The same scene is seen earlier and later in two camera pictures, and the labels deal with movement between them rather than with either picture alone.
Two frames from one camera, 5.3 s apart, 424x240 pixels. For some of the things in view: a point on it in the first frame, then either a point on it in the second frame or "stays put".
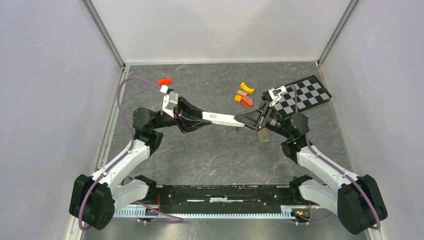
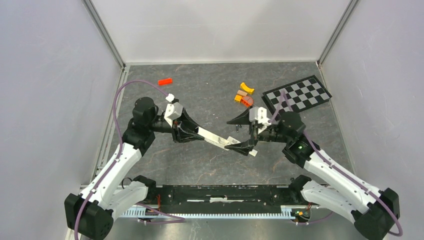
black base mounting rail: [233, 199] stays put
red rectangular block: [165, 81] stays put
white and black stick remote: [222, 119] to [212, 138]
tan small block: [241, 92] stays put
